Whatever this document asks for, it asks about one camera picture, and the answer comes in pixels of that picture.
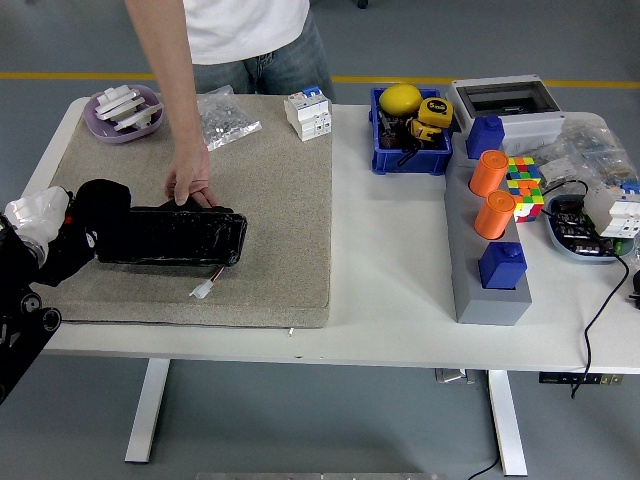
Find person's hand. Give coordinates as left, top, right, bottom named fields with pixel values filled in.
left=164, top=143, right=222, bottom=209

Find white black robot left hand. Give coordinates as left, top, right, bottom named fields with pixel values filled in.
left=2, top=184, right=100, bottom=252

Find black table control panel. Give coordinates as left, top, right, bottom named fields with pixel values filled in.
left=538, top=372, right=626, bottom=387

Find clear bag of screws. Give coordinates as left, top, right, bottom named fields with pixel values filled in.
left=196, top=84, right=264, bottom=153

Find white plastic clip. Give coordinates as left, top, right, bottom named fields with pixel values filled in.
left=94, top=96, right=148, bottom=122
left=95, top=85, right=142, bottom=109
left=113, top=101, right=166, bottom=133

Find grey-brown mat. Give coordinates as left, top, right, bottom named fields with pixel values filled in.
left=29, top=92, right=335, bottom=330

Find purple bowl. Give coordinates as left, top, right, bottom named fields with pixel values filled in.
left=82, top=83, right=166, bottom=145

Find person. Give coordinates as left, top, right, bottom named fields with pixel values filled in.
left=123, top=0, right=337, bottom=209

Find dark tool in bin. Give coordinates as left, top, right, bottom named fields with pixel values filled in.
left=377, top=109, right=409, bottom=151

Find blue plastic bin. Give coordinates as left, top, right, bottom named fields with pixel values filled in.
left=369, top=87, right=454, bottom=177

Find white table leg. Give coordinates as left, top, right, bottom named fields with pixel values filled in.
left=487, top=369, right=529, bottom=477
left=123, top=358, right=172, bottom=464

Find yellow black tool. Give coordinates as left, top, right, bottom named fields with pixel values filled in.
left=405, top=117, right=444, bottom=145

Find yellow tape measure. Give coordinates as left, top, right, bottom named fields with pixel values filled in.
left=417, top=97, right=455, bottom=132

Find blue block with knob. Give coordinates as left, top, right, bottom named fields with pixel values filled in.
left=478, top=241, right=529, bottom=291
left=465, top=113, right=507, bottom=161

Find orange cylinder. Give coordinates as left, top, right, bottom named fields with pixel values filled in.
left=468, top=149, right=511, bottom=198
left=473, top=189, right=518, bottom=241

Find grey block holder base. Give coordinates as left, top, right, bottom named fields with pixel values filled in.
left=443, top=132, right=534, bottom=327

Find multicolour puzzle cube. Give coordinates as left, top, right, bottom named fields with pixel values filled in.
left=505, top=156, right=547, bottom=224

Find grey distribution box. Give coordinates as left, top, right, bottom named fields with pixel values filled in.
left=445, top=74, right=568, bottom=154

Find light blue bowl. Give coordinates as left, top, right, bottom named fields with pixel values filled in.
left=543, top=193, right=638, bottom=265

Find dark capacitors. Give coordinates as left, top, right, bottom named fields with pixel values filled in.
left=551, top=197, right=619, bottom=259

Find clear bags of parts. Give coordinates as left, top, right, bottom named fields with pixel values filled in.
left=504, top=114, right=640, bottom=201

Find white circuit breaker stack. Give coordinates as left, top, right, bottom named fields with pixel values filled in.
left=583, top=180, right=640, bottom=239

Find white connector with wires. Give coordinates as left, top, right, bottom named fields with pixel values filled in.
left=188, top=266, right=227, bottom=301

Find white circuit breaker blue switch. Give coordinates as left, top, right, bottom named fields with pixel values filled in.
left=283, top=84, right=334, bottom=143

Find metal bracket under table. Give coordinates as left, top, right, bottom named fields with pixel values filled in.
left=433, top=368, right=478, bottom=386

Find black floor cable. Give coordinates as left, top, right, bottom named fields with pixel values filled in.
left=467, top=455, right=504, bottom=480

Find black power cable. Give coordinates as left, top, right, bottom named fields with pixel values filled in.
left=542, top=179, right=632, bottom=400

